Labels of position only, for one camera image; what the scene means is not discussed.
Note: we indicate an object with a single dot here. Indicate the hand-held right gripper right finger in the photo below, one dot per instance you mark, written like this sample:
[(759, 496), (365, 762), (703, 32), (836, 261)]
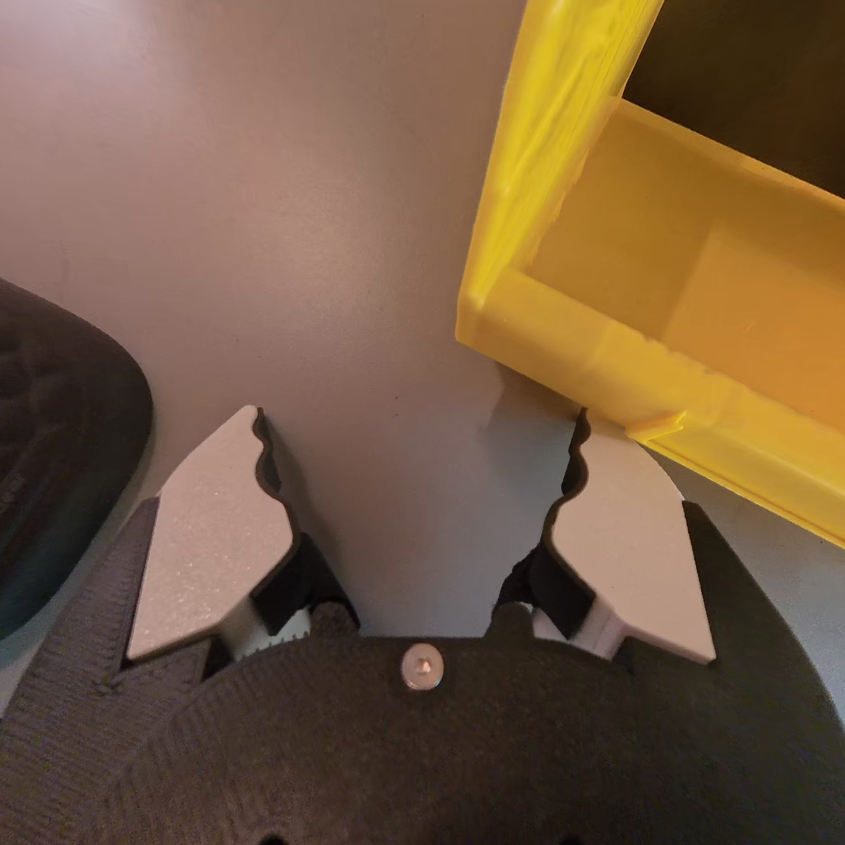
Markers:
[(627, 548)]

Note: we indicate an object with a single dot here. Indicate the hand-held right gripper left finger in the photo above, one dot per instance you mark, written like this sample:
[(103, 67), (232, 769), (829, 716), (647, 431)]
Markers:
[(211, 528)]

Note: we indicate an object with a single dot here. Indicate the yellow plastic bin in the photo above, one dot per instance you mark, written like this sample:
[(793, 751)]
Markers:
[(660, 277)]

